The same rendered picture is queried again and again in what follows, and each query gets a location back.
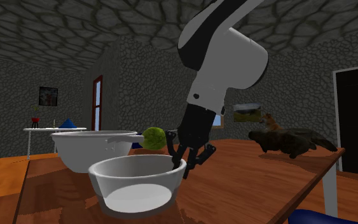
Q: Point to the wooden table with white legs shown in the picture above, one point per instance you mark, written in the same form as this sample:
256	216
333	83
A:
243	186

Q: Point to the white bowl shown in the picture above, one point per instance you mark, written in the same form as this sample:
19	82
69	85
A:
135	180

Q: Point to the white side table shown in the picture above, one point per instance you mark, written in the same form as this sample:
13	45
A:
42	129

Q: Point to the dark framed wall picture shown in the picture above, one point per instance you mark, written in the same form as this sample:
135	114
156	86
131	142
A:
48	96

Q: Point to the red framed glass door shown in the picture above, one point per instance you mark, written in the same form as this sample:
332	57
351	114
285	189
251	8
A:
97	102

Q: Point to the landscape wall picture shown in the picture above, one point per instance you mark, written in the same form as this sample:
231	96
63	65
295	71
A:
247	112

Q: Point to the dark furry animal figure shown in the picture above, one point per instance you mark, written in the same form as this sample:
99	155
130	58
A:
287	141

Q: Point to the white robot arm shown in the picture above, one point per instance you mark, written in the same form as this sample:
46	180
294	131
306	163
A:
228	62

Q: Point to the orange fox figure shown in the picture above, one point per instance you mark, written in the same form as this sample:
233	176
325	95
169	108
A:
271	123

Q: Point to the wooden framed window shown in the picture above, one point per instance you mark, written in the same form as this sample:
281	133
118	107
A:
218	121

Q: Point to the blue chair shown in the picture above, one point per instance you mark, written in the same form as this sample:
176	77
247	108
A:
315	217

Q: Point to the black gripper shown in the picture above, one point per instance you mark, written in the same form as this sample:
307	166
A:
195	127

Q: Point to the green cabbage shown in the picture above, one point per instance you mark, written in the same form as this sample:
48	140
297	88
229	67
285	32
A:
154	138

